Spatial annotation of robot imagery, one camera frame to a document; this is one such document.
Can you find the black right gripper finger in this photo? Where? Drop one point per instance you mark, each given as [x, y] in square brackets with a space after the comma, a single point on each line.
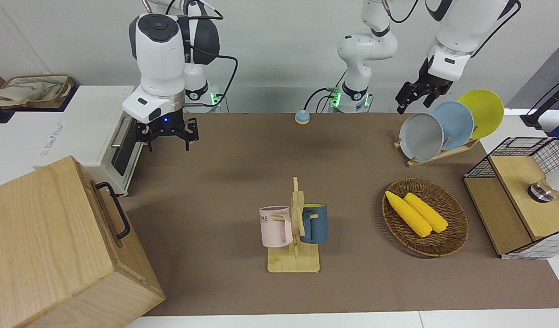
[187, 142]
[149, 143]

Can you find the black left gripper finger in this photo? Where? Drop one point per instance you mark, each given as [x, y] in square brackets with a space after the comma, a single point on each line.
[403, 104]
[431, 99]

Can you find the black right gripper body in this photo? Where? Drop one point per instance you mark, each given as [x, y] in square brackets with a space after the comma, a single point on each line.
[168, 127]

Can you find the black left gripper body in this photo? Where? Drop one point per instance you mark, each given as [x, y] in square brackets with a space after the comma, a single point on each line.
[432, 77]

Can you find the light wooden drawer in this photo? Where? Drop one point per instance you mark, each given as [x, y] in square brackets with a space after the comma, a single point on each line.
[133, 269]

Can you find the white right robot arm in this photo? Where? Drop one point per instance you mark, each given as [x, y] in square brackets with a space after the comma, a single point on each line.
[158, 59]

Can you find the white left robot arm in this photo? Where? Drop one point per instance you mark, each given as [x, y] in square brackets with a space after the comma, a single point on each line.
[462, 27]

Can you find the light blue plate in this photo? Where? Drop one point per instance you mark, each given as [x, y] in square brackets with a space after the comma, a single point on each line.
[457, 123]

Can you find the grey plate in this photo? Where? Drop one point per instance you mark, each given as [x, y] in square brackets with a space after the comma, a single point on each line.
[421, 136]

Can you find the yellow plate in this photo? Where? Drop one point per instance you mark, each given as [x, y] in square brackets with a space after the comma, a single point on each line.
[487, 109]

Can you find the wooden plate rack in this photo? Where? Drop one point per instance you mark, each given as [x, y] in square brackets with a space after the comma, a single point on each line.
[437, 157]

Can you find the brown table mat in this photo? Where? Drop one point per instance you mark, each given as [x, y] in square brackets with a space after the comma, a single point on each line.
[225, 191]

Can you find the white toaster oven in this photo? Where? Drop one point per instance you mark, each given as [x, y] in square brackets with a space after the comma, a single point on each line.
[56, 132]

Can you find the small blue round button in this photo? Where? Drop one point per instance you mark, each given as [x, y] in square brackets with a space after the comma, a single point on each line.
[302, 117]

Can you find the yellow corn cob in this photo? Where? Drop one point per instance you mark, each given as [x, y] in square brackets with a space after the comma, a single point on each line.
[427, 212]
[407, 214]

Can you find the black stand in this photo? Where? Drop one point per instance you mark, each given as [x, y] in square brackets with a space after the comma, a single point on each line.
[541, 111]

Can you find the pink mug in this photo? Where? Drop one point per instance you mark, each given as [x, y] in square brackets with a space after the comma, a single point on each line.
[272, 228]

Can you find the beige cloth bag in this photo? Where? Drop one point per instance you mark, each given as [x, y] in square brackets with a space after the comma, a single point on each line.
[28, 91]

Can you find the light wooden cabinet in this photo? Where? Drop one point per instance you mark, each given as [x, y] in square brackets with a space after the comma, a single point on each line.
[42, 237]

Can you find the brown wicker basket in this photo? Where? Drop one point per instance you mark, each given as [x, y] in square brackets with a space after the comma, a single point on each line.
[443, 241]

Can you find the white and silver device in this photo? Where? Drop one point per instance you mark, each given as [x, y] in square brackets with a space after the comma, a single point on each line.
[541, 191]

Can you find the dark blue mug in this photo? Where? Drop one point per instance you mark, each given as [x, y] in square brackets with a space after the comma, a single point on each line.
[318, 225]

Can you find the wooden mug tree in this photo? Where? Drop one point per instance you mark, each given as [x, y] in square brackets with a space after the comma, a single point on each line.
[293, 262]

